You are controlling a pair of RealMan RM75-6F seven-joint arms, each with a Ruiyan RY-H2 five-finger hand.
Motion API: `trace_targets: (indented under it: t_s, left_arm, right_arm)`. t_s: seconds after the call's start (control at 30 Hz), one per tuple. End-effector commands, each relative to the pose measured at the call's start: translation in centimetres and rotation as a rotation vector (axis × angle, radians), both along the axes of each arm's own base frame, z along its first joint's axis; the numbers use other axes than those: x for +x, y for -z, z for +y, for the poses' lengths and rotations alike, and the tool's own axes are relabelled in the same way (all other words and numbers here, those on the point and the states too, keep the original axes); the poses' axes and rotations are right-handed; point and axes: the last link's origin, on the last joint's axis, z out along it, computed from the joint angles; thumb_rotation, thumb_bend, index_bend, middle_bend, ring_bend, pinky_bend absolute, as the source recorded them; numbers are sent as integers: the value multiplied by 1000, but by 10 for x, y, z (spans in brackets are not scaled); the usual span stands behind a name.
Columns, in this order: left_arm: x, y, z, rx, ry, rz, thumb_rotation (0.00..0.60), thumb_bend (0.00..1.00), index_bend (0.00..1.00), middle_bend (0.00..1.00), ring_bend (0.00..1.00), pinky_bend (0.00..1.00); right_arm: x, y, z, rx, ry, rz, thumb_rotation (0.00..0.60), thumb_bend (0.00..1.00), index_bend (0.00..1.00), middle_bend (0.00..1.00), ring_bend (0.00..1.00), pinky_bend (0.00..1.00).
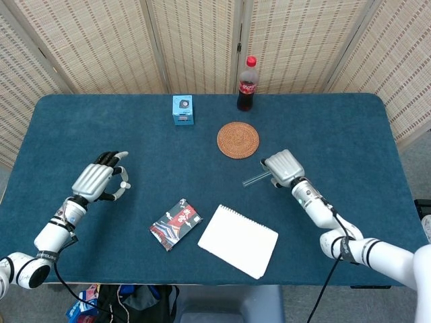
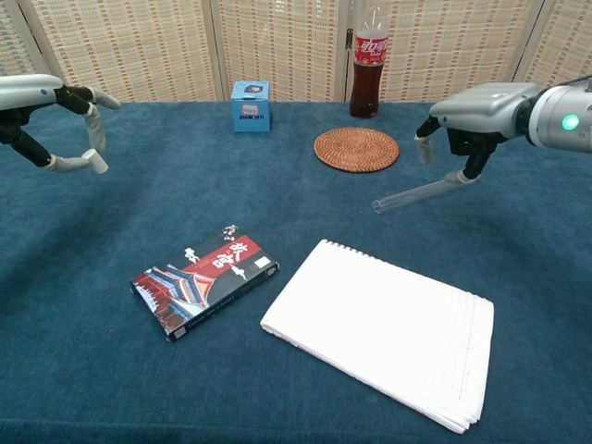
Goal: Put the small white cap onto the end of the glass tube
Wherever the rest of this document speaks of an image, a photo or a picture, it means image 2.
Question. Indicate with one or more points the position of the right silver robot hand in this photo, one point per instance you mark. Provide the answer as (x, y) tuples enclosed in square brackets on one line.
[(485, 106)]

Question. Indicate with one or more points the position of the red and black book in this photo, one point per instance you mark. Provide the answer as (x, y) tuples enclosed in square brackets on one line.
[(203, 284)]

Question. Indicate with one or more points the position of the cola bottle with red cap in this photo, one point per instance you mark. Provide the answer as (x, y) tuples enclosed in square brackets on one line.
[(367, 83)]

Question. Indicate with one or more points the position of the clear glass test tube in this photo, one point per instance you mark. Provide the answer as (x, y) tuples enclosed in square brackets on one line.
[(407, 196)]

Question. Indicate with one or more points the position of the blue table cloth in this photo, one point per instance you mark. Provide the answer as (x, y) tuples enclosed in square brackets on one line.
[(92, 370)]

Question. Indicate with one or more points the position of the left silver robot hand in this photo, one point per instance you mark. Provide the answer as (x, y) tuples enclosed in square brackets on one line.
[(28, 90)]

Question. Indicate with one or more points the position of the bamboo folding screen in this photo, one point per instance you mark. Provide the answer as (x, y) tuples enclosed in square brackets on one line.
[(139, 46)]

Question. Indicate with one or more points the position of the black screen hinge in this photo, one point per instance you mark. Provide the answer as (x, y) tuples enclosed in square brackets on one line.
[(349, 38)]

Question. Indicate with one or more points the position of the round woven rattan coaster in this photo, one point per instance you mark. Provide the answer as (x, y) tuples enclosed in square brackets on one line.
[(356, 150)]

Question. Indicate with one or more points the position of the small light blue box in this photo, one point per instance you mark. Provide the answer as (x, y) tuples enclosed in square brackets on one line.
[(250, 111)]

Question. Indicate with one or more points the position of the white tube cap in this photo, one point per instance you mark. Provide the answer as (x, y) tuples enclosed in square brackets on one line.
[(97, 162)]

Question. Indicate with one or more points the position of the white spiral notebook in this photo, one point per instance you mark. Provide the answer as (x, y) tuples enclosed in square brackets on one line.
[(384, 333)]

